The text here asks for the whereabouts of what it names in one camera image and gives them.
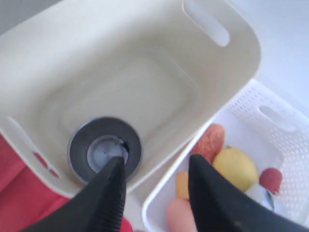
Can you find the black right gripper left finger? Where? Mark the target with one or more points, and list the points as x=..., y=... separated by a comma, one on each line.
x=98, y=207

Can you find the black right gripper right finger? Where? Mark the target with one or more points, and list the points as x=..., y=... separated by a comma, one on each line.
x=218, y=206

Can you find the yellow cheese wedge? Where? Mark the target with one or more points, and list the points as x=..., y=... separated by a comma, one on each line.
x=182, y=180

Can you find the brown egg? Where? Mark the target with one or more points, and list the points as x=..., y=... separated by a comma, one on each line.
x=180, y=217

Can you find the yellow lemon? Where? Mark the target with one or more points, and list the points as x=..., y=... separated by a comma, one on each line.
x=237, y=167

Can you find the blue white milk carton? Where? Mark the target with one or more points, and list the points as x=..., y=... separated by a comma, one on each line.
x=265, y=198

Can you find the red sausage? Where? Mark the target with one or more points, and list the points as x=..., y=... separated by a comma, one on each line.
x=271, y=179

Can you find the orange fried nugget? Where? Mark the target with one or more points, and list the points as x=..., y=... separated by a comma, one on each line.
x=210, y=143

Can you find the stainless steel cup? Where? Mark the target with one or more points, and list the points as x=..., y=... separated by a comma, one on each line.
x=100, y=139

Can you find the red scalloped cloth mat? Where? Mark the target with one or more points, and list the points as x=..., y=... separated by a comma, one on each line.
x=24, y=199

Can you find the white lattice plastic basket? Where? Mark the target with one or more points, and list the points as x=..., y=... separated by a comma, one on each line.
x=273, y=134

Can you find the cream plastic bin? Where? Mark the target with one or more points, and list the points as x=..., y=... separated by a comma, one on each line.
x=166, y=67

